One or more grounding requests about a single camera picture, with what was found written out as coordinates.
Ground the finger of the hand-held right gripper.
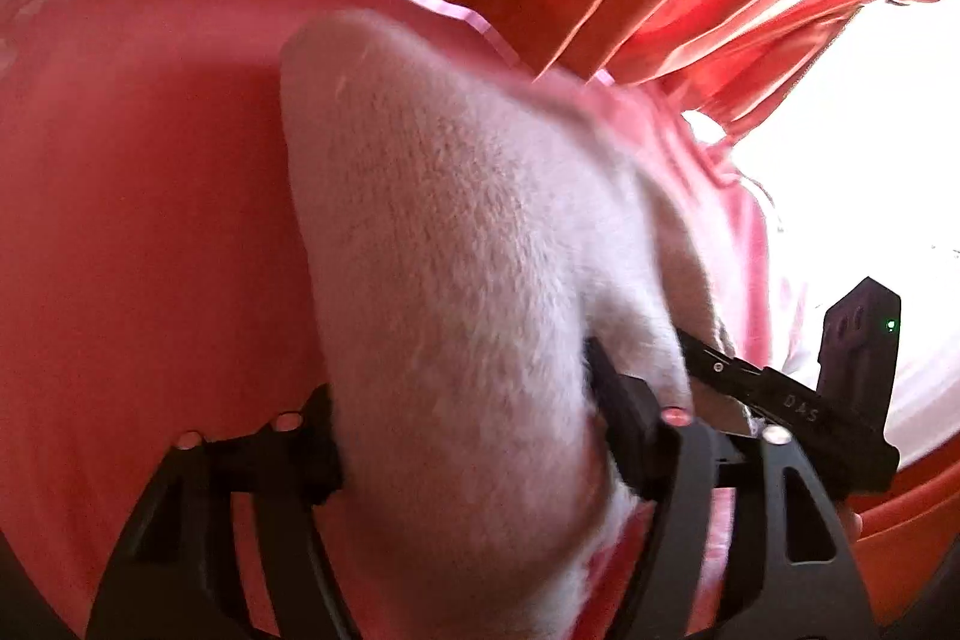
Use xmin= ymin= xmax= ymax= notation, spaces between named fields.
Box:
xmin=673 ymin=326 xmax=766 ymax=420

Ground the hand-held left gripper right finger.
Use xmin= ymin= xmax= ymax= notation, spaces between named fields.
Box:
xmin=583 ymin=337 xmax=880 ymax=640

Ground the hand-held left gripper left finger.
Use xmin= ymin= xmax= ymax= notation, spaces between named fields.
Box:
xmin=86 ymin=383 xmax=362 ymax=640

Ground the pale pink sweater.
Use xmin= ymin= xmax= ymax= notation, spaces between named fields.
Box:
xmin=279 ymin=8 xmax=760 ymax=640

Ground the orange cloth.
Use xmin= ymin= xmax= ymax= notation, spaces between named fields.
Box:
xmin=847 ymin=456 xmax=960 ymax=626

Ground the bright window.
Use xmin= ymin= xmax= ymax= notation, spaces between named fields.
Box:
xmin=679 ymin=0 xmax=960 ymax=470

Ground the pink fleece blanket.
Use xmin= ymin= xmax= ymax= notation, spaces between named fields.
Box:
xmin=0 ymin=0 xmax=822 ymax=640

